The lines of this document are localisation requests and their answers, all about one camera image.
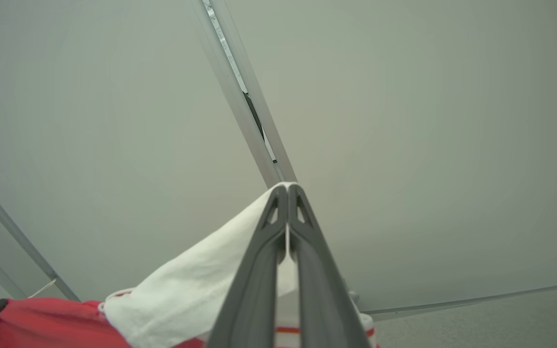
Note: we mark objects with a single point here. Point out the red white jersey garment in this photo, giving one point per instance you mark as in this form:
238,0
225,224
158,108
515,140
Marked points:
186,290

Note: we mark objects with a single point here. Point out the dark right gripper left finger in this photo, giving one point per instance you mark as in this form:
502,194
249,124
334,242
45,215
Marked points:
254,290

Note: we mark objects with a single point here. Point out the grey metal frame bar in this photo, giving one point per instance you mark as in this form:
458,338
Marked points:
12,232

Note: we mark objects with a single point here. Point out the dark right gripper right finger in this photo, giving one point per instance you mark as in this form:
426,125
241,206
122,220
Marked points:
322,299

